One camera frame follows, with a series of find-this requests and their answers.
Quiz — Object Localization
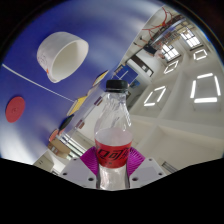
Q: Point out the white ceramic mug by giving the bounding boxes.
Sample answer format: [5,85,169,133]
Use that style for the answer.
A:
[36,31,90,84]

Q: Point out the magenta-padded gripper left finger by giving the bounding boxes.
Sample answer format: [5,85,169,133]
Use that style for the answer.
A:
[59,146,100,190]

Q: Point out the brown cardboard box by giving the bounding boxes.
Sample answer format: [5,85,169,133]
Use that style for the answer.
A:
[47,138,72,159]

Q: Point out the folded blue table tennis table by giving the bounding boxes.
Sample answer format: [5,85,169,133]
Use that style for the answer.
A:
[112,64,141,83]

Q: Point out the group of ceiling lights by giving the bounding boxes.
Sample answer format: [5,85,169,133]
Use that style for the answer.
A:
[143,28,222,108]

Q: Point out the flat round red coaster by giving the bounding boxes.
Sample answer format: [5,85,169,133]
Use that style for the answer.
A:
[5,96,26,123]

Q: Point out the yellow and blue booklet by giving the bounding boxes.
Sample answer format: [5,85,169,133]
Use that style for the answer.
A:
[92,69,110,87]

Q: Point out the person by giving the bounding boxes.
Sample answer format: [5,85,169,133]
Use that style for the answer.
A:
[139,43,167,62]

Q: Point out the clear red-labelled drink bottle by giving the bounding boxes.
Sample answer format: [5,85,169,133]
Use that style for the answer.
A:
[93,79,134,191]

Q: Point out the red table tennis paddle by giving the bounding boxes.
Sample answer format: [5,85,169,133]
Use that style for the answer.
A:
[48,129,60,143]

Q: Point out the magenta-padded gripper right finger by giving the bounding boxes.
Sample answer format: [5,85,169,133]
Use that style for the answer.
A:
[126,146,167,190]

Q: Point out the red-legged table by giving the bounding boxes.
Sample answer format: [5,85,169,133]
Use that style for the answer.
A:
[141,6,184,43]

